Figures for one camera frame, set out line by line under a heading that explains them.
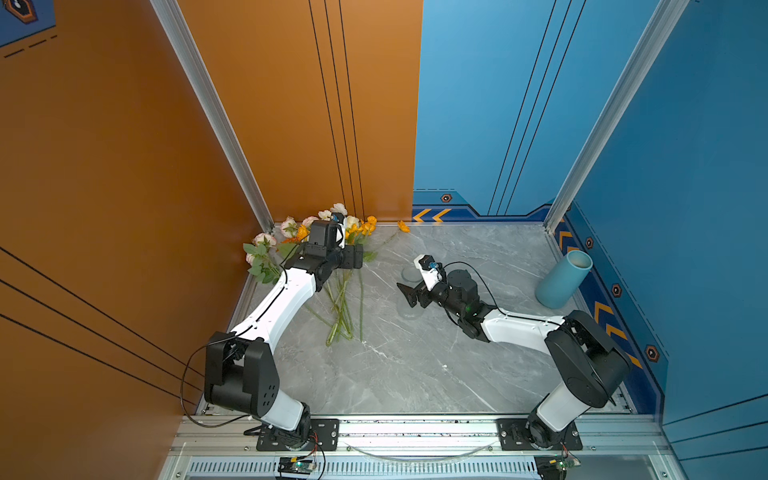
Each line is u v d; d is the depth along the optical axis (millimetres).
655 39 730
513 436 725
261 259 1052
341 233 696
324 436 737
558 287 894
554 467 699
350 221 1118
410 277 807
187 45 740
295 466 705
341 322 916
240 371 424
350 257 773
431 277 744
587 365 451
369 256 1087
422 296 768
